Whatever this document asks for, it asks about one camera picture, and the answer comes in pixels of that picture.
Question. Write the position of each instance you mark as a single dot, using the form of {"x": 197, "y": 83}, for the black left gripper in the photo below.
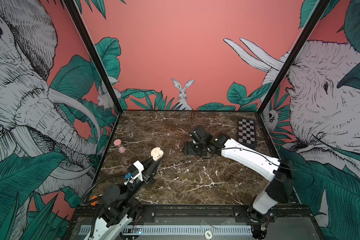
{"x": 147, "y": 176}

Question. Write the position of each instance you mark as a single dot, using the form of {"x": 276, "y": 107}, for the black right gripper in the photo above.
{"x": 188, "y": 149}

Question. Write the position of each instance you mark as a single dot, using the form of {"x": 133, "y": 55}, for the pink earbud charging case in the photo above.
{"x": 157, "y": 153}

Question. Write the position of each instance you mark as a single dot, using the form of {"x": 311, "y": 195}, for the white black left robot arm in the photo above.
{"x": 119, "y": 206}

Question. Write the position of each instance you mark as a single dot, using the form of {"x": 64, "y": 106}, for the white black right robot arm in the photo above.
{"x": 278, "y": 174}

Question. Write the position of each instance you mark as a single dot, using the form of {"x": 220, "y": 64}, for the pink sand hourglass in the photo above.
{"x": 118, "y": 144}

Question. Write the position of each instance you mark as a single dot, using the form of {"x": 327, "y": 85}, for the folded black white chessboard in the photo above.
{"x": 247, "y": 134}

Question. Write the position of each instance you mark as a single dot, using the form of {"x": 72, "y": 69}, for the orange clip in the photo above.
{"x": 94, "y": 200}

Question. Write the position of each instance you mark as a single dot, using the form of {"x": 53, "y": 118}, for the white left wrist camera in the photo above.
{"x": 136, "y": 170}

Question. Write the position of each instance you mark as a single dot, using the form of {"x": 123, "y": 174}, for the white slotted cable duct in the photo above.
{"x": 193, "y": 230}

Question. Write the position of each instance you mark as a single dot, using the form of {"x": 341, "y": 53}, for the black front mounting rail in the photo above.
{"x": 151, "y": 213}

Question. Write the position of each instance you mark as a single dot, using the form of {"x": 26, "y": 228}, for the black left corner frame post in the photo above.
{"x": 87, "y": 40}

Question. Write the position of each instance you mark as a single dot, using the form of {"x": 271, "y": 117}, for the black corner frame post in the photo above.
{"x": 87, "y": 40}
{"x": 312, "y": 21}

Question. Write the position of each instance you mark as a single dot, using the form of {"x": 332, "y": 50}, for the black right corner frame post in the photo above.
{"x": 312, "y": 21}

